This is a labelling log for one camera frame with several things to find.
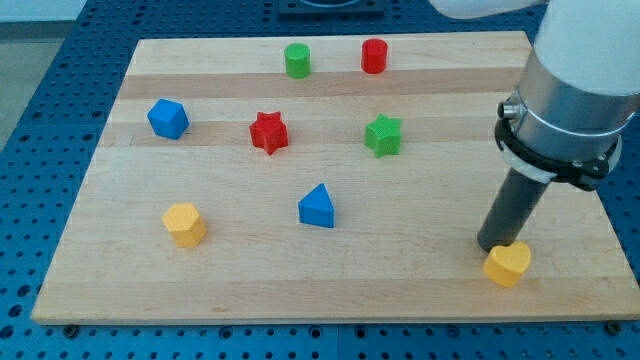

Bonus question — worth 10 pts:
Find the red star block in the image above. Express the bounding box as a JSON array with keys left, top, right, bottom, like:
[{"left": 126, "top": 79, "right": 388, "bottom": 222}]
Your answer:
[{"left": 249, "top": 112, "right": 289, "bottom": 155}]

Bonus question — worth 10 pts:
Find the blue triangle block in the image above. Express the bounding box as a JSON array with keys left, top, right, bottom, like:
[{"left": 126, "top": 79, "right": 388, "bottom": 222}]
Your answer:
[{"left": 298, "top": 183, "right": 335, "bottom": 228}]

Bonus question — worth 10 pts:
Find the yellow heart block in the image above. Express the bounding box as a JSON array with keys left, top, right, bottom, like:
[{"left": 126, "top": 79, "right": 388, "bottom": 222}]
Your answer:
[{"left": 482, "top": 241, "right": 532, "bottom": 287}]

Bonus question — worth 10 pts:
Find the wooden board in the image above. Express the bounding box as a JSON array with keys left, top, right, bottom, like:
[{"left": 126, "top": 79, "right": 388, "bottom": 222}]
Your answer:
[{"left": 32, "top": 32, "right": 639, "bottom": 325}]

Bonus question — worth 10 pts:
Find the blue cube block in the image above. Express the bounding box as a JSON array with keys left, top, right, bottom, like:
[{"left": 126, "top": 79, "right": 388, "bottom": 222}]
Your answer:
[{"left": 147, "top": 99, "right": 189, "bottom": 140}]

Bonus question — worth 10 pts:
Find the green cylinder block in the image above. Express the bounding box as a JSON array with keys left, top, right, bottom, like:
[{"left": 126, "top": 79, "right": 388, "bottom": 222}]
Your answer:
[{"left": 284, "top": 43, "right": 311, "bottom": 79}]

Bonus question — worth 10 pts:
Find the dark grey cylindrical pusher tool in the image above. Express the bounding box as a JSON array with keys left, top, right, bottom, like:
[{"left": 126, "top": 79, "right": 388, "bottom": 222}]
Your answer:
[{"left": 477, "top": 169, "right": 548, "bottom": 252}]

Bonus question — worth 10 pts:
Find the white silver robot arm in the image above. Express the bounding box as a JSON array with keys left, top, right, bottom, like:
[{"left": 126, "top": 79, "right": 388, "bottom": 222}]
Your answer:
[{"left": 495, "top": 0, "right": 639, "bottom": 191}]

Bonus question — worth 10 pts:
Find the red cylinder block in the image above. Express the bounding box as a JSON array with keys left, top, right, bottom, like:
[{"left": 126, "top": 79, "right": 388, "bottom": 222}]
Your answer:
[{"left": 361, "top": 38, "right": 388, "bottom": 74}]

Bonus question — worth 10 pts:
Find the yellow hexagon block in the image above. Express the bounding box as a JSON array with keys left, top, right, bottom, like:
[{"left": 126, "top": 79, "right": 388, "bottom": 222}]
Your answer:
[{"left": 162, "top": 203, "right": 207, "bottom": 248}]

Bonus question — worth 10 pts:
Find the green star block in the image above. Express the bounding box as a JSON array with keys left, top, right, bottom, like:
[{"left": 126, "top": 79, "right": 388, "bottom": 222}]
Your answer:
[{"left": 364, "top": 113, "right": 402, "bottom": 158}]

